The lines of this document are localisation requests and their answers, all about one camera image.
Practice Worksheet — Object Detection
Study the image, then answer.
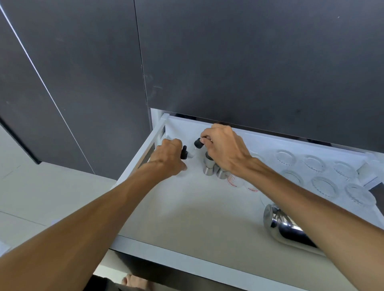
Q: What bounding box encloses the dark cabinet door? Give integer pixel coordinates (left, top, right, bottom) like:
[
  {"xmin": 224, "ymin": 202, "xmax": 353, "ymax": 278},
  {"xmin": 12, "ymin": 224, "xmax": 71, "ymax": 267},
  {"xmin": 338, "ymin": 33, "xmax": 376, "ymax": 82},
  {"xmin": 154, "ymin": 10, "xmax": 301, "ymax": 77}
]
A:
[
  {"xmin": 0, "ymin": 0, "xmax": 151, "ymax": 182},
  {"xmin": 134, "ymin": 0, "xmax": 384, "ymax": 154}
]

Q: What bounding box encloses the group of clear glass cups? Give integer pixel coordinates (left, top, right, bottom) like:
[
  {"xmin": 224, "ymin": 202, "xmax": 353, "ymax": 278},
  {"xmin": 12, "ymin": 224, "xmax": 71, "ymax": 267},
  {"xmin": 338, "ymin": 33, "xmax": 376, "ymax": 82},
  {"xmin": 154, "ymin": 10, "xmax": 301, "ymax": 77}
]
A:
[{"xmin": 250, "ymin": 149, "xmax": 377, "ymax": 208}]

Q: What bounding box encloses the white oval tray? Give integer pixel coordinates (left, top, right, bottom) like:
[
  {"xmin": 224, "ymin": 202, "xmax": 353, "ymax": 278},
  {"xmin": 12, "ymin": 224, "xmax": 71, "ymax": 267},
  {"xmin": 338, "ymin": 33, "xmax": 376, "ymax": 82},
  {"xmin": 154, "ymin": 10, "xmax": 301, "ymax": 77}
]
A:
[{"xmin": 263, "ymin": 204, "xmax": 328, "ymax": 258}]

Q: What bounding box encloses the person's left forearm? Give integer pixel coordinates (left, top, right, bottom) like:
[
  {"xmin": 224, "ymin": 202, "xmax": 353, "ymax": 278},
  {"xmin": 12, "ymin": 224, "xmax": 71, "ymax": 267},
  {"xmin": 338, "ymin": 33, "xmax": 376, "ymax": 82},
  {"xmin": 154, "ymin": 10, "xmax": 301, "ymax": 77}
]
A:
[{"xmin": 0, "ymin": 160, "xmax": 177, "ymax": 291}]

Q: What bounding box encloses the white pull-out drawer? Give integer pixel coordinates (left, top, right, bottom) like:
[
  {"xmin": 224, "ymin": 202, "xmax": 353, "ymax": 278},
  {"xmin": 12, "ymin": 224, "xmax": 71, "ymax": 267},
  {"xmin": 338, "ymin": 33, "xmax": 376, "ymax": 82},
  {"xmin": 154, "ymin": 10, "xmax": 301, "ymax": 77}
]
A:
[{"xmin": 110, "ymin": 108, "xmax": 384, "ymax": 291}]

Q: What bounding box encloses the dark cabinet side panel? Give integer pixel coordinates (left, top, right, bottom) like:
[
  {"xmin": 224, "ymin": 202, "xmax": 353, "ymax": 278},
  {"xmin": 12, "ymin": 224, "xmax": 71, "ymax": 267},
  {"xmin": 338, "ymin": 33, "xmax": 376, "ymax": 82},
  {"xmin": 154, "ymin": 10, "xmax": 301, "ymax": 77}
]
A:
[{"xmin": 0, "ymin": 8, "xmax": 96, "ymax": 175}]

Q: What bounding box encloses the person's bare foot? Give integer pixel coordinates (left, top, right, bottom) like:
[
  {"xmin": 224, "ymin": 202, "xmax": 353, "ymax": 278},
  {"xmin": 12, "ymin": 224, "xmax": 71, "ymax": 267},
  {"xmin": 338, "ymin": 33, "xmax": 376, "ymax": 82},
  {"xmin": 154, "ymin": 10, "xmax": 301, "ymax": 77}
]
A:
[{"xmin": 121, "ymin": 274, "xmax": 150, "ymax": 291}]

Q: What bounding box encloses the red marked measuring glass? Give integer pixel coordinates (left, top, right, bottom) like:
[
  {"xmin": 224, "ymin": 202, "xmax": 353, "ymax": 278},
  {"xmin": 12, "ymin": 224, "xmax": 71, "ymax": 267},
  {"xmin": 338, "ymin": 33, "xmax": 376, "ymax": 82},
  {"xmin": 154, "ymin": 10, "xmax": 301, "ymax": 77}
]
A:
[
  {"xmin": 227, "ymin": 171, "xmax": 247, "ymax": 189},
  {"xmin": 244, "ymin": 180, "xmax": 262, "ymax": 194}
]

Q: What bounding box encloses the person's left hand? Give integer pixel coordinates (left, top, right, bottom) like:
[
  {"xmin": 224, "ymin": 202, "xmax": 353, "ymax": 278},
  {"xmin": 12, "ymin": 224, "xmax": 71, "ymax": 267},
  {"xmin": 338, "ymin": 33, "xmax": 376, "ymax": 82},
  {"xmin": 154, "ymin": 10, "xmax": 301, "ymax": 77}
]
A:
[{"xmin": 147, "ymin": 139, "xmax": 189, "ymax": 180}]

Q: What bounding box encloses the shiny steel cocktail shaker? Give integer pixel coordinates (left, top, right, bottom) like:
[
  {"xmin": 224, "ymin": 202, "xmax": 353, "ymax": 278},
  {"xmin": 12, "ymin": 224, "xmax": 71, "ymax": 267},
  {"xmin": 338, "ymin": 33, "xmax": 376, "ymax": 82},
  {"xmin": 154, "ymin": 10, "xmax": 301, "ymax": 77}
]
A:
[{"xmin": 263, "ymin": 203, "xmax": 319, "ymax": 249}]

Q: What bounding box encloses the clear dropper bottle black cap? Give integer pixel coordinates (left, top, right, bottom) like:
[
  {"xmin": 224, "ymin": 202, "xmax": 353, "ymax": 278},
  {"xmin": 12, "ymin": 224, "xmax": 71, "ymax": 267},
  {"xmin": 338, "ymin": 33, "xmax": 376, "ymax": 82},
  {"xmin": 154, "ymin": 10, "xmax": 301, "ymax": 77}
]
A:
[
  {"xmin": 176, "ymin": 145, "xmax": 189, "ymax": 179},
  {"xmin": 187, "ymin": 138, "xmax": 205, "ymax": 161}
]

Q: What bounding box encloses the person's right forearm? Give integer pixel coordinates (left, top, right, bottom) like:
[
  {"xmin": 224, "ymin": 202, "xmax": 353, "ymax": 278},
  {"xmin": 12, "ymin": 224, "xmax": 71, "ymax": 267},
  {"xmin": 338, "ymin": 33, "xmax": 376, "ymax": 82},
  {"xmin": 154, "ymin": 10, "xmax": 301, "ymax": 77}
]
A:
[{"xmin": 236, "ymin": 156, "xmax": 384, "ymax": 291}]

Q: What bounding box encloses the person's dark clothing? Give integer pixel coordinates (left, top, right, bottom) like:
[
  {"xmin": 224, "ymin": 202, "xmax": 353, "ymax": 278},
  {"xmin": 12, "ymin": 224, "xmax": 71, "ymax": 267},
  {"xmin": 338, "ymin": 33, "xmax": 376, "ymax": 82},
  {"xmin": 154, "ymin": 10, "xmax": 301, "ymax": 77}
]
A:
[{"xmin": 87, "ymin": 274, "xmax": 126, "ymax": 291}]

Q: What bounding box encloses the person's right hand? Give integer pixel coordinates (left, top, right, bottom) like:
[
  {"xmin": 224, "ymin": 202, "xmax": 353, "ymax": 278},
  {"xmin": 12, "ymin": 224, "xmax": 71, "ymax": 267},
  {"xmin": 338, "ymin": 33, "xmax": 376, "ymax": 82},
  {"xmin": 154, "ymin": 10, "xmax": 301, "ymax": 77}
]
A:
[{"xmin": 200, "ymin": 124, "xmax": 255, "ymax": 178}]

